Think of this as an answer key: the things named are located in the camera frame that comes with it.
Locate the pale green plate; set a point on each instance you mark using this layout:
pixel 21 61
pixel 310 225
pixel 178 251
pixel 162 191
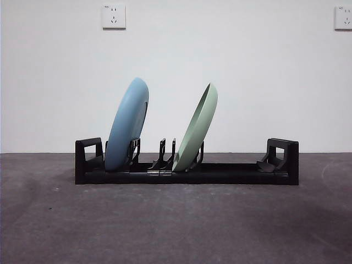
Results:
pixel 198 129

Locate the pale blue plate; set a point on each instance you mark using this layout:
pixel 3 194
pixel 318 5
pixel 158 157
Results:
pixel 126 123

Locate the black plastic plate rack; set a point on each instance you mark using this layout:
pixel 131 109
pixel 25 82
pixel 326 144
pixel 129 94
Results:
pixel 233 176

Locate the white wall socket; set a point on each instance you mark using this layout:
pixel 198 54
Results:
pixel 114 16
pixel 343 17

